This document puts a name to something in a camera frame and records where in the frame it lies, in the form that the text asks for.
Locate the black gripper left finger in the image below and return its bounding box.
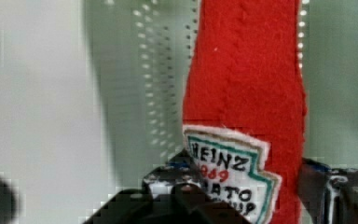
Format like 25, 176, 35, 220
84, 150, 251, 224

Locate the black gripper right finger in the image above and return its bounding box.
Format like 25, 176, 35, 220
298, 159, 358, 224

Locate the red felt ketchup bottle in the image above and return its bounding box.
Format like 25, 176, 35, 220
183, 0, 307, 224

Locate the green oval strainer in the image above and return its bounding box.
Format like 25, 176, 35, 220
82, 0, 358, 190

